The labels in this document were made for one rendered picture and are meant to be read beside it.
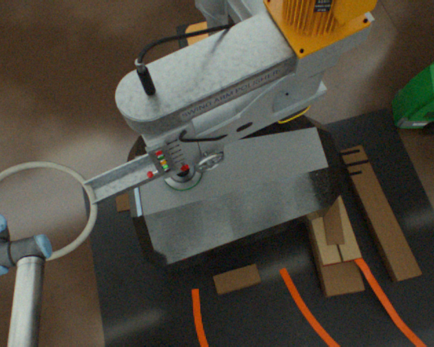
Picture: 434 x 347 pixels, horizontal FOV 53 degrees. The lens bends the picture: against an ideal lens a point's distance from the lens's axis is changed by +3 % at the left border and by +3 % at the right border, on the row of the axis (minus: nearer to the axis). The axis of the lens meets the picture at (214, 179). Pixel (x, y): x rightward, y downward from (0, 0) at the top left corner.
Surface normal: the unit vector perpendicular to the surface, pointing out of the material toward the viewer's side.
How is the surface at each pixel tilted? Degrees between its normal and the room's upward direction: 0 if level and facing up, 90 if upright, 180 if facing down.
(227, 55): 0
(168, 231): 45
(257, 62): 0
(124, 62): 0
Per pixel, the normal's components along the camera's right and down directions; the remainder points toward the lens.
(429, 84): -0.97, -0.09
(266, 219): 0.13, 0.41
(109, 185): -0.04, -0.34
